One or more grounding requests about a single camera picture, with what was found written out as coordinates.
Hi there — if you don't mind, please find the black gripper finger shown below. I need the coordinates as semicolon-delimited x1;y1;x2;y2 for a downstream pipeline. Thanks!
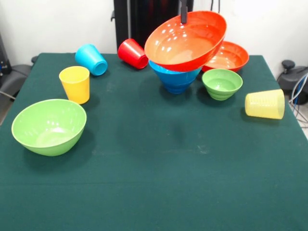
180;0;188;24

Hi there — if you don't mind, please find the orange bowl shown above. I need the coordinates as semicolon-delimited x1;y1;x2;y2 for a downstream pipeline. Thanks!
201;41;250;73
144;10;228;73

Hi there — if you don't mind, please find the large light blue bowl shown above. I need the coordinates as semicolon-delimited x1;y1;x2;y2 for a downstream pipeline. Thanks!
148;60;202;87

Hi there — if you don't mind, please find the small dark blue bowl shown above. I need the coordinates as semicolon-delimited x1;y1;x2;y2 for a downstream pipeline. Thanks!
165;80;193;95

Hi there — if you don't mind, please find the small green bowl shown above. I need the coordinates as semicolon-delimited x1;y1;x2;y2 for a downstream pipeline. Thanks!
201;68;244;101

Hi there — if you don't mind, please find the red cup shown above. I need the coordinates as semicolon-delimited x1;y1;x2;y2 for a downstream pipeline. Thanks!
117;38;149;70

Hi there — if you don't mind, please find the light blue cup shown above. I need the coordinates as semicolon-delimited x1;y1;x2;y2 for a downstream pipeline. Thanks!
74;43;108;77

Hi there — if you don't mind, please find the translucent yellow cup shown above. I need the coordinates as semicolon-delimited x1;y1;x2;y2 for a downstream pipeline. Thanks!
244;89;285;120

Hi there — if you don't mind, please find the black chair base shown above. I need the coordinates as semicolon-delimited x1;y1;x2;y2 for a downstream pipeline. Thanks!
276;59;308;105

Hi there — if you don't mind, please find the opaque yellow cup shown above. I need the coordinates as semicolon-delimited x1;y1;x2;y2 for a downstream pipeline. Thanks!
59;66;91;105

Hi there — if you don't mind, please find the dark green tablecloth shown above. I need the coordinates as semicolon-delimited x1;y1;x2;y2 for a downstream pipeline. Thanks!
0;52;308;231

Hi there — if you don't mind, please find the black chair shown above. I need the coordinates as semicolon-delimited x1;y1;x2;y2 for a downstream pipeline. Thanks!
0;55;39;101

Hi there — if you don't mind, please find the large green bowl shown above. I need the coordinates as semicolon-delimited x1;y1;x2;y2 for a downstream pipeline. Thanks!
11;99;87;157

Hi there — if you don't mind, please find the black wall cable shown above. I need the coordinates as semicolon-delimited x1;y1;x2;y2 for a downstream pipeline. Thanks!
209;0;222;13

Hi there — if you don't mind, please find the floor cable bundle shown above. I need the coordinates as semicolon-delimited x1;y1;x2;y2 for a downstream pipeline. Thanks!
288;72;308;127

